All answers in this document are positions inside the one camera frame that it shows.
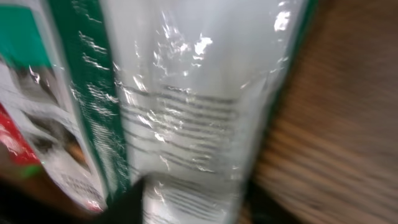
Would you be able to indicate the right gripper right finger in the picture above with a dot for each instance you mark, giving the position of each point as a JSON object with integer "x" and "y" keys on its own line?
{"x": 264, "y": 209}

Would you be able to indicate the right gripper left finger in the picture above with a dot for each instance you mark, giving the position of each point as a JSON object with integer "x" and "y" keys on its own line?
{"x": 128, "y": 209}

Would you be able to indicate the green 3M gloves package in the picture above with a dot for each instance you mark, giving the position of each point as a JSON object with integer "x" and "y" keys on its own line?
{"x": 103, "y": 93}

